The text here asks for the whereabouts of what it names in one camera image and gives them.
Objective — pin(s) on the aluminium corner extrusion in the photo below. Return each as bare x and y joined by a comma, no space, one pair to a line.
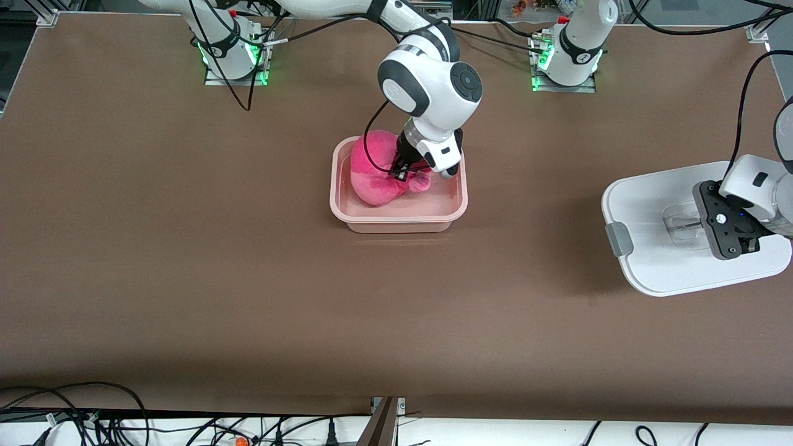
48,15
757,31

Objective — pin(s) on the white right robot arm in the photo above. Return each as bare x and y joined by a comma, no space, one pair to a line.
433,80

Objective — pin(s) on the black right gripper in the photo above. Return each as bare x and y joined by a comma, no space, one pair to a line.
407,151

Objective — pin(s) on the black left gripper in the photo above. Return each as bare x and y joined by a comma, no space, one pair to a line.
749,243

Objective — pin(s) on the white box lid grey clips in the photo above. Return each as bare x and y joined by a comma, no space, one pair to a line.
657,260

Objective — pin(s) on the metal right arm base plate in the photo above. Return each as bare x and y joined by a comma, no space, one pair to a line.
214,81

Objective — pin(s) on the pink plush toy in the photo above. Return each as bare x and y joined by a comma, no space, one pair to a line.
372,179

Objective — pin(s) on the pink plastic box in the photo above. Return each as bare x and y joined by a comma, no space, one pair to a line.
433,214

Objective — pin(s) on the black power plug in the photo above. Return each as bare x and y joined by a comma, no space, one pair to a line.
331,433

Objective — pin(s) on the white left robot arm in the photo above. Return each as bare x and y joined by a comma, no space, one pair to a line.
582,37

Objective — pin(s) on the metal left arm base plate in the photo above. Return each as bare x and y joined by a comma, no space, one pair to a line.
588,89

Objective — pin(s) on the aluminium table strut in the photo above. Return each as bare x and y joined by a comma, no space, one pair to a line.
381,427

